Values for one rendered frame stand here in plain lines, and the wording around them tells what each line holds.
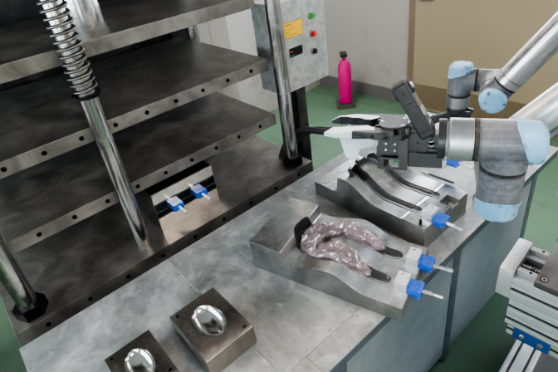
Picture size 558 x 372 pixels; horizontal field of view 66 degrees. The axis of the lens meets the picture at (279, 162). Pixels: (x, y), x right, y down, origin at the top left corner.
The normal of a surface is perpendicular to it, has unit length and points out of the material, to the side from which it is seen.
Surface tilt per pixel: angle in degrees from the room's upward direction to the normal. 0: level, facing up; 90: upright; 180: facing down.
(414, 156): 82
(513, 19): 90
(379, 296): 0
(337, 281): 90
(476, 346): 0
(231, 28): 90
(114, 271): 0
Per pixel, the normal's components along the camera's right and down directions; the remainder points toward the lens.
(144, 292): -0.12, -0.84
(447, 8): -0.69, 0.45
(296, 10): 0.65, 0.33
